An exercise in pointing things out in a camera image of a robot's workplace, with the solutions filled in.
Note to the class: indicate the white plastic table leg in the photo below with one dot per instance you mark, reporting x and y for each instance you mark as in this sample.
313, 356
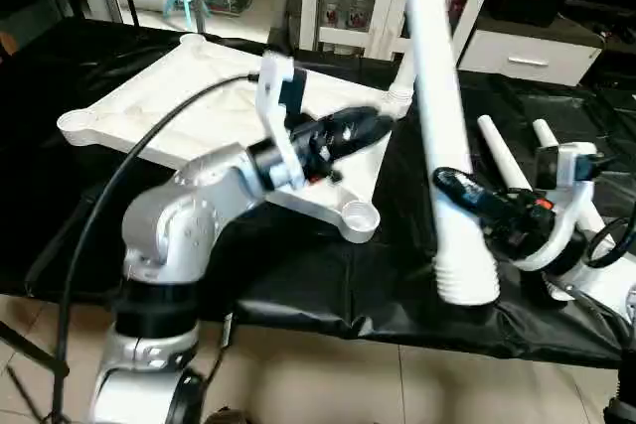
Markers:
549, 141
502, 151
405, 76
447, 146

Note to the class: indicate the white plastic table top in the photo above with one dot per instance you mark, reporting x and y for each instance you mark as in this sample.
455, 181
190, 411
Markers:
169, 111

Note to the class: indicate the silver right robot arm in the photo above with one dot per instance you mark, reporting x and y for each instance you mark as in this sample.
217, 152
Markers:
616, 295

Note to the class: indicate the black work mat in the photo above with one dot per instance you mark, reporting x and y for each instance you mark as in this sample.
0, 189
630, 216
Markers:
328, 285

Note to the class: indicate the white drawer unit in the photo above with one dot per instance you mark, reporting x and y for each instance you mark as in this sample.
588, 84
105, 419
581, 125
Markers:
532, 57

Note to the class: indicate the black tripod leg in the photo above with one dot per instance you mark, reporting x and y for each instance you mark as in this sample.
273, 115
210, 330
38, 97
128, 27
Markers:
35, 364

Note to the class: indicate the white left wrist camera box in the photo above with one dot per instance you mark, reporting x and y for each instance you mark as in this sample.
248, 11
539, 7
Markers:
276, 116

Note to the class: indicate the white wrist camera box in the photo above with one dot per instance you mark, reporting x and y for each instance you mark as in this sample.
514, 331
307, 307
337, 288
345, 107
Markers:
276, 116
566, 196

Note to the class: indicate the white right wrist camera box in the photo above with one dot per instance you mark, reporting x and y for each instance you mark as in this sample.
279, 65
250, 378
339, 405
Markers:
566, 196

